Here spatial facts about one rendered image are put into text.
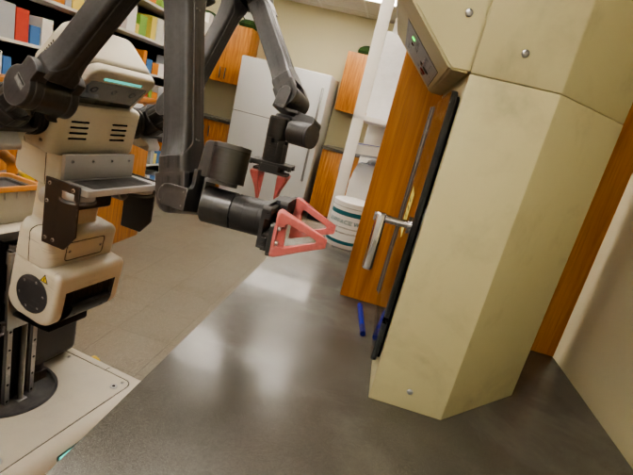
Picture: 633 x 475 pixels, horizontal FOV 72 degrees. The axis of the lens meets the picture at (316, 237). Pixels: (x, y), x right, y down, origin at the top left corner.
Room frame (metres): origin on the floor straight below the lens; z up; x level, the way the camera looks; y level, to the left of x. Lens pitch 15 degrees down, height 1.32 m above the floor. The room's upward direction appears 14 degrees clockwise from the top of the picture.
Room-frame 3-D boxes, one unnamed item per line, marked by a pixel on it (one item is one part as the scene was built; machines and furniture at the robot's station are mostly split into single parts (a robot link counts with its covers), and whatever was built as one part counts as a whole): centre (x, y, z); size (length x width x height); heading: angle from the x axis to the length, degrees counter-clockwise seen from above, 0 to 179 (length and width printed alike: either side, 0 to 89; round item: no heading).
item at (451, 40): (0.74, -0.09, 1.46); 0.32 x 0.12 x 0.10; 174
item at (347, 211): (1.40, -0.09, 1.02); 0.13 x 0.13 x 0.15
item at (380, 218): (0.64, -0.10, 1.17); 0.05 x 0.03 x 0.10; 83
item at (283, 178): (1.08, 0.14, 1.14); 0.07 x 0.07 x 0.09; 84
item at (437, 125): (0.74, -0.14, 1.19); 0.30 x 0.01 x 0.40; 173
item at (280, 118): (1.07, 0.14, 1.27); 0.07 x 0.06 x 0.07; 58
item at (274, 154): (1.08, 0.15, 1.21); 0.10 x 0.07 x 0.07; 84
